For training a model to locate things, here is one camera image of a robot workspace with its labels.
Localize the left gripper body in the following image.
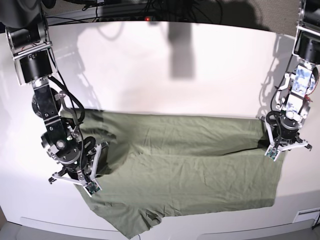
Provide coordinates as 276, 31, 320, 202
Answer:
266, 112, 304, 150

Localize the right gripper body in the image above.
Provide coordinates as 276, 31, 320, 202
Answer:
46, 136, 100, 182

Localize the green T-shirt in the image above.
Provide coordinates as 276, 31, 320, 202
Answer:
79, 109, 285, 239

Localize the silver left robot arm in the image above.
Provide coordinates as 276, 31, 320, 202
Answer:
261, 0, 320, 160

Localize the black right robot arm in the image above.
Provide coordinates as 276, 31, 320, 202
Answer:
0, 0, 108, 194

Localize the black power strip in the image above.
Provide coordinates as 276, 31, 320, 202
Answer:
99, 15, 159, 22

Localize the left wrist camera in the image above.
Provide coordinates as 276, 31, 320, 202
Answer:
264, 145, 281, 162

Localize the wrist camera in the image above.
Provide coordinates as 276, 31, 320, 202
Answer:
264, 145, 281, 162
84, 181, 101, 197

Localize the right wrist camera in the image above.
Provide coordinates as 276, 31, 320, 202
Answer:
84, 181, 101, 197

